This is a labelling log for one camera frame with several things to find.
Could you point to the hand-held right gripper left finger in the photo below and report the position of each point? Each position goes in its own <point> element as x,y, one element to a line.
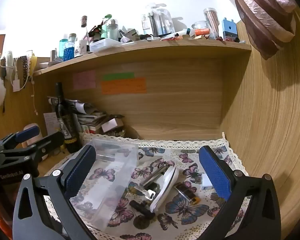
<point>80,171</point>

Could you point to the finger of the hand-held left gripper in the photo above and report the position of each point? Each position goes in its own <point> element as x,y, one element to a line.
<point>51,140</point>
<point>27,133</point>

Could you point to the brown hat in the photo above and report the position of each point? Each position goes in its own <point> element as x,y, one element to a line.
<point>262,15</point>

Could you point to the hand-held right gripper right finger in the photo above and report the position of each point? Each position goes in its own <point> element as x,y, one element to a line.
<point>215,173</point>

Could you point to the small white box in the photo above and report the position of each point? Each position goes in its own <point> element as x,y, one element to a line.
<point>205,183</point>

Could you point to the clear plastic storage box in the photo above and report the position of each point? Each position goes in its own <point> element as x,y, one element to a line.
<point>107,180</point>

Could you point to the green pump bottle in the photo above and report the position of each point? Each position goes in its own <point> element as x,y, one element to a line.
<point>105,28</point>

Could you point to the clear blister pack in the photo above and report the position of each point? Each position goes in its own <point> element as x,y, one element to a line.
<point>156,22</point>

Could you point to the white cosmetic bottle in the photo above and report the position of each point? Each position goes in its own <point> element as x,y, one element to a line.
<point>113,28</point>

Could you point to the black and yellow lighter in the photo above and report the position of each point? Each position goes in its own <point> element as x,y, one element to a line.
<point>186,191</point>

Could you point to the white cylinder roll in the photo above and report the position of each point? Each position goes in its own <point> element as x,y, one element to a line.
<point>32,127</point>

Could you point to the wooden shelf board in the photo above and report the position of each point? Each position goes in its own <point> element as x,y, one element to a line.
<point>165,48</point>

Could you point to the teal glass bottle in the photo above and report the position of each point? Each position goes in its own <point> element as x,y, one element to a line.
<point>62,50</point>

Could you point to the green sticky note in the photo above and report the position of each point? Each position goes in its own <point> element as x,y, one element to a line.
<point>118,76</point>

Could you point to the orange tube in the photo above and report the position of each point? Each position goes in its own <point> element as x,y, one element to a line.
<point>202,32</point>

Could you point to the blue box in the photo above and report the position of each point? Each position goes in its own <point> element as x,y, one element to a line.
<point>229,28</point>

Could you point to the stack of magazines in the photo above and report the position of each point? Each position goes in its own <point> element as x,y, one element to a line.
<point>87,118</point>

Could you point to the white paper note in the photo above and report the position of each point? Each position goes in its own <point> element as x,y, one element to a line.
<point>50,123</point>

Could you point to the white oval plastic object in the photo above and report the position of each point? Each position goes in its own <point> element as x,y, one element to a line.
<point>165,187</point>

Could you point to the white mug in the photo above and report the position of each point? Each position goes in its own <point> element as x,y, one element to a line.
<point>81,47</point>

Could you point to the round glass jar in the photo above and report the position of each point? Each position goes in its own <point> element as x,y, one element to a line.
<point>200,25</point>

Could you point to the butterfly print lace tablecloth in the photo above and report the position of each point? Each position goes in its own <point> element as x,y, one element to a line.
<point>190,210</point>

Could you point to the clear jar of sticks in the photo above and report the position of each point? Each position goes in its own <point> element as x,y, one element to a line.
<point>212,22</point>

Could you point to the blue bead bottle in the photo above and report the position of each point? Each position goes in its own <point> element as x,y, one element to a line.
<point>70,47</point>

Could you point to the small cardboard box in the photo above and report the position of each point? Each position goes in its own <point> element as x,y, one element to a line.
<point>112,125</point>

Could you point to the black plug adapter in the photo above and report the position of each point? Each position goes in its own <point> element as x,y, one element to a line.
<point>141,208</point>

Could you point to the white plastic tray box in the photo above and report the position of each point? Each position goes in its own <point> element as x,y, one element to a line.
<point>105,44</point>

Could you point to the pink sticky note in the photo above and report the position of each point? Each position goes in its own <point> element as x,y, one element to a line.
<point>84,80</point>

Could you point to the orange sticky note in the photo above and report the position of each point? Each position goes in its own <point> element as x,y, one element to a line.
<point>123,86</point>

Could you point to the dark wine bottle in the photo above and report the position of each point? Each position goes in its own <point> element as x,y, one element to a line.
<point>67,127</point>

